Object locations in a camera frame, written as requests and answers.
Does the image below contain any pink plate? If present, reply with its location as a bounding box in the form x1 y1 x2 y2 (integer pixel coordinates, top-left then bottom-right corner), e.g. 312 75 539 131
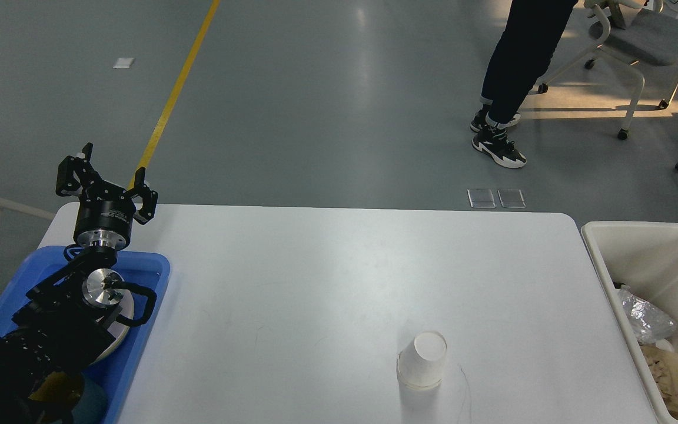
82 268 135 364

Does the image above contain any brown paper ball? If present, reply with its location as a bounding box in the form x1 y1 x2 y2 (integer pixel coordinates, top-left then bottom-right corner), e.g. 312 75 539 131
643 346 678 417

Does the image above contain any aluminium foil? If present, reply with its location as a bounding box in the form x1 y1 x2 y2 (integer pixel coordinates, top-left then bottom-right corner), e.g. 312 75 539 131
618 285 677 345

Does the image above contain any dark teal mug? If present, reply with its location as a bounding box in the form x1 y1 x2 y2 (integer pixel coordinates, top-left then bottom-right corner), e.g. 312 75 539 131
28 372 108 423

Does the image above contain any white plastic bin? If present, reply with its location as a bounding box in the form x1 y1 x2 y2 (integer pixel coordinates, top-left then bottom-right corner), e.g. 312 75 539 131
581 221 678 423

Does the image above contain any brown paper bag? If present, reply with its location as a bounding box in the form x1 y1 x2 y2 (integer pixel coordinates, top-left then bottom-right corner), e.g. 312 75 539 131
639 344 678 422

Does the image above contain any floor outlet plate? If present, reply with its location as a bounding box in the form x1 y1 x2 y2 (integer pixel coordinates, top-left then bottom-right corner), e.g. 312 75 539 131
497 190 526 208
467 188 497 209

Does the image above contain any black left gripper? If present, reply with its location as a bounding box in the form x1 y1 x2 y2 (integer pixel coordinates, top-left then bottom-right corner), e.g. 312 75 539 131
56 143 158 251

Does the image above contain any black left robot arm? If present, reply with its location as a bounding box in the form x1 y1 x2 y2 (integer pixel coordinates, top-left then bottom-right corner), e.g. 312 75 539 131
0 143 158 423

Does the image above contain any white paper cup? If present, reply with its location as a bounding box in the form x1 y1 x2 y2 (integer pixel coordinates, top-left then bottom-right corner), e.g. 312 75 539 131
396 330 448 391

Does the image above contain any grey office chair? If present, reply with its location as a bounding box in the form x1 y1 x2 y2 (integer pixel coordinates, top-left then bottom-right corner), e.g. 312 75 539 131
536 1 678 140

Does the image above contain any blue plastic tray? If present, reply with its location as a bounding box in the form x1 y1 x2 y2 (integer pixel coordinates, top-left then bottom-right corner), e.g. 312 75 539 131
0 245 170 423

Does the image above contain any person in black trousers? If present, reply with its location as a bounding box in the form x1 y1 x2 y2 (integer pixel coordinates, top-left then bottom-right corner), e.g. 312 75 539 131
470 1 577 169

